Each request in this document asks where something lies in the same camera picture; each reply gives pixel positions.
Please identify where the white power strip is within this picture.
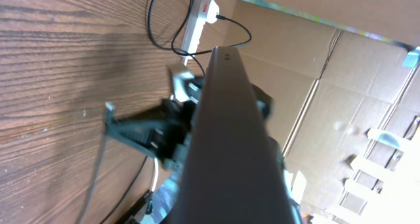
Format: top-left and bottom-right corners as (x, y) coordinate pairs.
(180, 0), (206, 53)

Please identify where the blue Galaxy S24 smartphone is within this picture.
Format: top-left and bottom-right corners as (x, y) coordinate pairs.
(169, 47), (299, 224)

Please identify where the black USB charging cable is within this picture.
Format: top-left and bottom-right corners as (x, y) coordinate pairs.
(74, 0), (253, 224)

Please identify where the white power strip cord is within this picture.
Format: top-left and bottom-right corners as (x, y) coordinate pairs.
(150, 156), (160, 192)

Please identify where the white charger plug adapter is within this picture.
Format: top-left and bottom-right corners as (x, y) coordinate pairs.
(198, 0), (220, 24)

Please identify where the cardboard box wall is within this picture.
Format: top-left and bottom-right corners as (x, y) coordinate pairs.
(196, 0), (420, 224)

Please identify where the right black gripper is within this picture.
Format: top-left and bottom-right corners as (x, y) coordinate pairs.
(104, 82), (203, 171)

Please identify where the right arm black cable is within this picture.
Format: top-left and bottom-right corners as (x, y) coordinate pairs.
(98, 154), (155, 224)

